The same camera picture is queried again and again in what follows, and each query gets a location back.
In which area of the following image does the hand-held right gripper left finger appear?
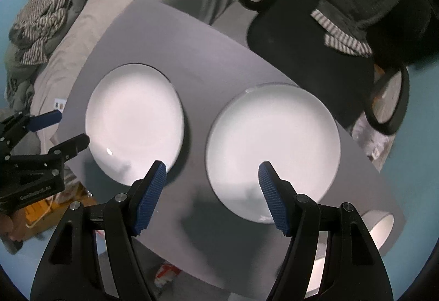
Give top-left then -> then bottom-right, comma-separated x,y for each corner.
30,160 -> 167,301

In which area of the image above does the black office chair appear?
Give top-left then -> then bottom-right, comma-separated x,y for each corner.
235,0 -> 411,137

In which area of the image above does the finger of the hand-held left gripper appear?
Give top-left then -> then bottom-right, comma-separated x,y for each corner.
0,110 -> 63,155
44,133 -> 90,173

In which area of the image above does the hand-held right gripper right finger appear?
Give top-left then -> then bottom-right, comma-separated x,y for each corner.
258,161 -> 395,301

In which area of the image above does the red white packet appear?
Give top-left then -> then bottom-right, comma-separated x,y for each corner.
154,261 -> 181,288

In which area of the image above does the orange cardboard box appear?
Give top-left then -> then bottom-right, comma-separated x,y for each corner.
19,182 -> 98,238

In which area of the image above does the striped grey cloth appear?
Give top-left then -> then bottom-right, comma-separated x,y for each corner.
10,0 -> 81,65

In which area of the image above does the white plastic bag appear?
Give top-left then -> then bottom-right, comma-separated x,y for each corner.
351,112 -> 390,171

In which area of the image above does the white bowl black rim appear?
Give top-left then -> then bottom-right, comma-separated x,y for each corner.
206,83 -> 341,223
85,63 -> 186,185

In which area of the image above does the person's left hand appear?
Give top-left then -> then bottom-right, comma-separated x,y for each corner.
0,213 -> 16,243

